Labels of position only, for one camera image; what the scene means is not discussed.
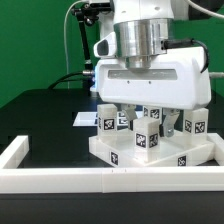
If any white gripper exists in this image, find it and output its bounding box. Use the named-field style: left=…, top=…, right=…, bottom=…
left=96, top=47, right=211, bottom=137

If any white square table top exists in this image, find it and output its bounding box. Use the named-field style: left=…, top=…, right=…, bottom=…
left=89, top=129, right=215, bottom=167

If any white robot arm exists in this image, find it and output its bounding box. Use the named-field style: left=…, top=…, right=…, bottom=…
left=73, top=0, right=224, bottom=136

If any white sheet with tags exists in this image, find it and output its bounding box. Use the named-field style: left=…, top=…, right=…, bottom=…
left=73, top=112, right=128, bottom=127

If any white U-shaped obstacle fence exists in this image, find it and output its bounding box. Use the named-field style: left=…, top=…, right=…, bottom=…
left=0, top=135, right=224, bottom=194

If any black cable bundle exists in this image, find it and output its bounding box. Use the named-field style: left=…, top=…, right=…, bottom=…
left=48, top=6, right=98, bottom=90

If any white cable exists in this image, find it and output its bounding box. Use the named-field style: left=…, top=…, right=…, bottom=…
left=63, top=0, right=88, bottom=90

